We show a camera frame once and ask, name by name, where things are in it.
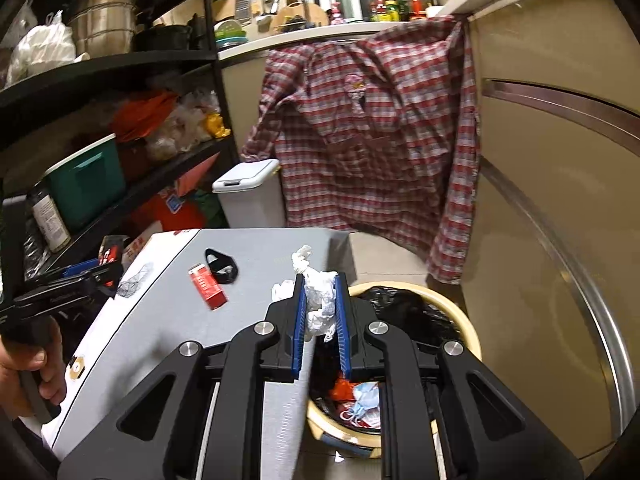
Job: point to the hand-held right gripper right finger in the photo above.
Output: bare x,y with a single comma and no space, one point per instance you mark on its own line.
344,330

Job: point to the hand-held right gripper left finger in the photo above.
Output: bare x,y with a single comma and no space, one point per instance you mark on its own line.
298,330

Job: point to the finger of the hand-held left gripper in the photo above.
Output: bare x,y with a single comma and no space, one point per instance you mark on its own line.
82,267
85,285

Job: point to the red and black packet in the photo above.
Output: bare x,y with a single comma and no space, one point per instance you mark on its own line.
111,252

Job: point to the white tissue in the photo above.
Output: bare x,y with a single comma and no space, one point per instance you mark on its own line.
320,295

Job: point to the orange plastic bag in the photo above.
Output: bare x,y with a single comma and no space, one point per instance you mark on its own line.
342,389

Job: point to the black trash bag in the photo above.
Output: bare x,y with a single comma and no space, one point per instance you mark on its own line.
400,310

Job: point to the blue face mask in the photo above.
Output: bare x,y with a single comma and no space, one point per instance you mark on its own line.
362,402

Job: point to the yellow trash bin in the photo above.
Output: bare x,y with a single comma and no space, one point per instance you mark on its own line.
465,345

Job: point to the person's left hand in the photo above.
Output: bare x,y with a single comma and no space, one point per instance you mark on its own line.
50,380

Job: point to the white sack with orange print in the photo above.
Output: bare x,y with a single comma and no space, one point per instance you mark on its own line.
135,252

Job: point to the labelled glass jar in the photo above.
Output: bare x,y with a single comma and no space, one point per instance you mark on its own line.
47,222

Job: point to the teal storage box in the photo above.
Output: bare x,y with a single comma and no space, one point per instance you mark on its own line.
87,180

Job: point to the small red box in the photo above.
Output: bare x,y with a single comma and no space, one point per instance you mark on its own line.
207,287

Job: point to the red printed bag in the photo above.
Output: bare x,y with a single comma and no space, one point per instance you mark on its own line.
167,210

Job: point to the green bag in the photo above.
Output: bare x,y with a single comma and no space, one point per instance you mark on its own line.
210,210

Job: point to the white lidded bin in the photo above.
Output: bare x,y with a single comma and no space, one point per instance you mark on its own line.
247,190

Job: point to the orange bag on shelf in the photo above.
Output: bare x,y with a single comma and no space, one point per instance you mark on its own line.
142,115

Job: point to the clear plastic bags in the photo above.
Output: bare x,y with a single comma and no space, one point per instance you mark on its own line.
180,125

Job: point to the red plaid shirt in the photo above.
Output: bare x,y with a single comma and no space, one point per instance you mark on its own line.
370,150

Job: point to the yellow plastic bag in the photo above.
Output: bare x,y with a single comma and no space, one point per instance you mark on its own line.
217,125

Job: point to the black shelf rack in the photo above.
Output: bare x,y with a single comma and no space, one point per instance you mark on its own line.
125,65

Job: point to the white plastic bag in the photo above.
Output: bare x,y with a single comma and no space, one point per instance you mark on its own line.
42,50

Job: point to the black pot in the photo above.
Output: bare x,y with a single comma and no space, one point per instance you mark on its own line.
162,37

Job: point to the stacked steel pots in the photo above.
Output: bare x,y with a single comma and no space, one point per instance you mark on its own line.
102,15

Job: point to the beige cabinet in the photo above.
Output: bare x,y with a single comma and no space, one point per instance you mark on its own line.
560,185

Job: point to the stack of bowls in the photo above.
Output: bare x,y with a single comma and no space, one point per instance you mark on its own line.
231,35

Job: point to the white kitchen countertop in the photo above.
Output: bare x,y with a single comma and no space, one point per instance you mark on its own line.
310,35

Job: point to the metal grater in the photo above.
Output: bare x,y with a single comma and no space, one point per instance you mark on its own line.
242,5

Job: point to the wooden cutting board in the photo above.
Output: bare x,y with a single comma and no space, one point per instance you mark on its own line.
305,15

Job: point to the pink bottle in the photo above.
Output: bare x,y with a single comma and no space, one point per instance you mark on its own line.
336,15

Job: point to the metal faucet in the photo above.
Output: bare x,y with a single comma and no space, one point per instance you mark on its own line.
290,2

